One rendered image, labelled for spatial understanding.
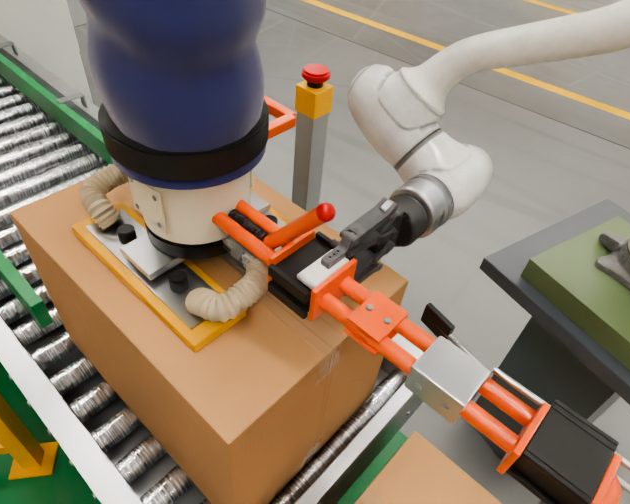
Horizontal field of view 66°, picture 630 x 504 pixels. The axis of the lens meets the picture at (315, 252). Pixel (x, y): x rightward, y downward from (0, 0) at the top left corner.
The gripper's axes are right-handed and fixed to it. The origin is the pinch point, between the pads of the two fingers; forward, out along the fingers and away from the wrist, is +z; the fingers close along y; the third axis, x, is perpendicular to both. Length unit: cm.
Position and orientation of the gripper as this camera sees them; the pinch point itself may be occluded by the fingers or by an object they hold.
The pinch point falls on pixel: (320, 282)
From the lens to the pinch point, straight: 64.6
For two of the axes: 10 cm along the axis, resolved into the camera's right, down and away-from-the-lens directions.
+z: -6.8, 4.8, -5.6
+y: -0.9, 7.0, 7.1
